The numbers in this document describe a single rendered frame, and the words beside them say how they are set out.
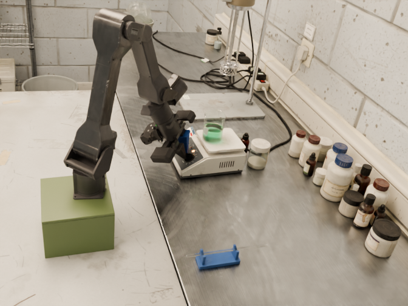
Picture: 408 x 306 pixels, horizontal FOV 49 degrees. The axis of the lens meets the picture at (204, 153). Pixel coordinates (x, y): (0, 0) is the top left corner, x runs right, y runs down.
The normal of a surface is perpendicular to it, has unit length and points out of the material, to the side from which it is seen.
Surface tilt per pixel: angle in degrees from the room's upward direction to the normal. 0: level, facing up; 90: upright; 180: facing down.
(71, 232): 90
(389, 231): 0
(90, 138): 65
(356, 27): 90
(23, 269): 0
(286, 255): 0
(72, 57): 90
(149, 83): 106
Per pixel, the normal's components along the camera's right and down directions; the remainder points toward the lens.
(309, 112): -0.95, 0.07
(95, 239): 0.30, 0.55
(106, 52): -0.47, 0.34
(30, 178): 0.12, -0.83
